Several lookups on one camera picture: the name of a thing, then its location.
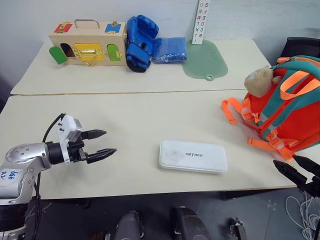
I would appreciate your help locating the white alphabet letter board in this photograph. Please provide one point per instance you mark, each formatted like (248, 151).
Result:
(200, 21)

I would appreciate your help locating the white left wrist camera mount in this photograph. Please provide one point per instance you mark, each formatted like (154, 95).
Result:
(66, 127)

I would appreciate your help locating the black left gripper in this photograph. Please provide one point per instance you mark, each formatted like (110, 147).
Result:
(75, 148)

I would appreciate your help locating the white rectangular case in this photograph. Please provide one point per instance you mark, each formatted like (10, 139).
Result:
(193, 156)

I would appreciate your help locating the small black metal bracket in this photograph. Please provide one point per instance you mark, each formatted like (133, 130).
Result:
(237, 228)

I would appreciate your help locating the orange and teal backpack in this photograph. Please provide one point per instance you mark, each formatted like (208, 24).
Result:
(287, 110)

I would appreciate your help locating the black chair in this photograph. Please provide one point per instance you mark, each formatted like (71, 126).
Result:
(303, 47)

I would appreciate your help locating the blue folded towel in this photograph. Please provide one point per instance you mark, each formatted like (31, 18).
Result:
(170, 50)

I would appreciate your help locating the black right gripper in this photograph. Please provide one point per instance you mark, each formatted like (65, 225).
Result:
(313, 187)

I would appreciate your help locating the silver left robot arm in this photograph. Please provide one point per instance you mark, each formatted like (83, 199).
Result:
(23, 160)

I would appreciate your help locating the green silicone mat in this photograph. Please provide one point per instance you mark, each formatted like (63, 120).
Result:
(205, 61)

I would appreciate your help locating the dark rounded robot foot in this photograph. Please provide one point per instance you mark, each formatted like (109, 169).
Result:
(128, 226)
(188, 223)

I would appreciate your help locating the blue boxing glove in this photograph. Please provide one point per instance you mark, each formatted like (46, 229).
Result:
(140, 42)

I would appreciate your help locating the wooden lock busy box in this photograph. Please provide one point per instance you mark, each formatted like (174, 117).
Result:
(87, 46)

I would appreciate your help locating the beige plush toy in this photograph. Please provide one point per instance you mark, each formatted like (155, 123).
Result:
(260, 81)

